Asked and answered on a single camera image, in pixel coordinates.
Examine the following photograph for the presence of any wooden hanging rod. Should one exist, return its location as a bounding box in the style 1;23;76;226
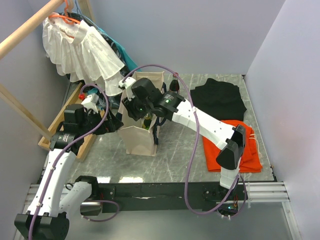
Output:
0;0;65;59

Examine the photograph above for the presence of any white pleated dress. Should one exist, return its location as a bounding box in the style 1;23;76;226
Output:
41;17;128;97

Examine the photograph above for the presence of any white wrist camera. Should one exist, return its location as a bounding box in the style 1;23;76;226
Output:
118;77;136;101
78;93;99;113

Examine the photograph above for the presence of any beige canvas tote bag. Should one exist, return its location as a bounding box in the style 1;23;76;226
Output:
117;71;165;157

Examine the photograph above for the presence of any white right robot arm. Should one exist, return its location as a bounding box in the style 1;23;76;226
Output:
119;77;246;199

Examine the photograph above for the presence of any orange folded garment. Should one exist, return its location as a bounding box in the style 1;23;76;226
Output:
202;120;263;173

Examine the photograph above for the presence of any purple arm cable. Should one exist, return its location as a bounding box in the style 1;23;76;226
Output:
26;83;120;240
123;64;248;221

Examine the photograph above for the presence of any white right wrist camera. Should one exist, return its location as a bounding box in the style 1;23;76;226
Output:
118;77;136;101

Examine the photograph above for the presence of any wooden rack diagonal brace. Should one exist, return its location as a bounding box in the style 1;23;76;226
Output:
0;84;52;140

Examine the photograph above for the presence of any black folded garment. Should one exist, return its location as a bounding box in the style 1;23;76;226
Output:
190;78;247;121

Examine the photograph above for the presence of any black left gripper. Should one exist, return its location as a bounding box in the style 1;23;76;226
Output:
78;105;123;136

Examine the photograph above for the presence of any Coca-Cola glass bottle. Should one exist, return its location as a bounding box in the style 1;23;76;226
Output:
169;72;180;94

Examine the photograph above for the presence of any teal garment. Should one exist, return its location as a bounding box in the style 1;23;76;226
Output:
87;27;143;98

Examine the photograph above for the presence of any orange clothes hanger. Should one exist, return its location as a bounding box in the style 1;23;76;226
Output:
48;0;81;25

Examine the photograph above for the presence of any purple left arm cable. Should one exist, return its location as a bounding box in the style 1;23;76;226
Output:
26;83;120;240

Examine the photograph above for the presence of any green glass bottle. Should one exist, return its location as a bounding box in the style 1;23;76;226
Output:
142;112;153;130

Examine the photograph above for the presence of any wooden rack base tray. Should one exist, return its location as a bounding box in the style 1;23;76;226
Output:
38;83;97;162

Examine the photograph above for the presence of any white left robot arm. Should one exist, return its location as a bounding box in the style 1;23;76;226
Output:
14;104;123;240

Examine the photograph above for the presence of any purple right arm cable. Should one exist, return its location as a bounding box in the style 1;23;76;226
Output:
123;64;248;221

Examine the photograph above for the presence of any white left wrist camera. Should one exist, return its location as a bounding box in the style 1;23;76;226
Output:
78;93;99;113

